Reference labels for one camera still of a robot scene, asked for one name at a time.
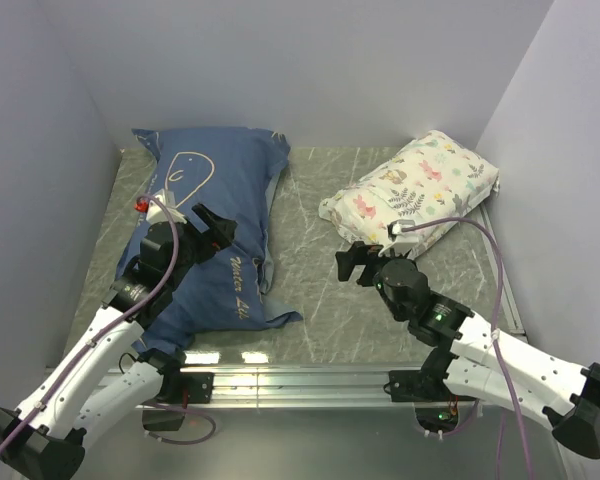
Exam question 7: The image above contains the blue pillowcase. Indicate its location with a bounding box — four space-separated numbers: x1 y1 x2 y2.
133 127 302 353

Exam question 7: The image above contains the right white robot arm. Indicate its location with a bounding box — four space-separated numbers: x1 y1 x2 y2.
335 242 600 460

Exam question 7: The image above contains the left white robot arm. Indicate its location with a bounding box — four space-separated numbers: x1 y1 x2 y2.
0 193 237 479

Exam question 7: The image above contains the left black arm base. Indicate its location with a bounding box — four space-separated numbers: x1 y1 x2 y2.
138 349 215 445

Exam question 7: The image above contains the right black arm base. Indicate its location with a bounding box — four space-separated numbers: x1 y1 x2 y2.
383 370 479 440

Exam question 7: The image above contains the floral patterned pillow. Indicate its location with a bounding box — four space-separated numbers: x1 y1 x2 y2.
318 130 499 245

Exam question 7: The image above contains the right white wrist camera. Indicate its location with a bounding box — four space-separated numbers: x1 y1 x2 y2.
378 219 419 258

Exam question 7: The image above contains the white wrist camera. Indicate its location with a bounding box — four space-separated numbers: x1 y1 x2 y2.
378 219 419 258
134 189 187 225

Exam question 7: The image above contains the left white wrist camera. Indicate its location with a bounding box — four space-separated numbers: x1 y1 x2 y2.
134 189 187 225

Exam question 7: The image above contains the aluminium mounting rail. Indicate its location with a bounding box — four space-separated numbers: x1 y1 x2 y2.
44 363 486 411

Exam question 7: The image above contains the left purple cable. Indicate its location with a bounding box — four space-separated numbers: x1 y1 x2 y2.
0 194 217 471

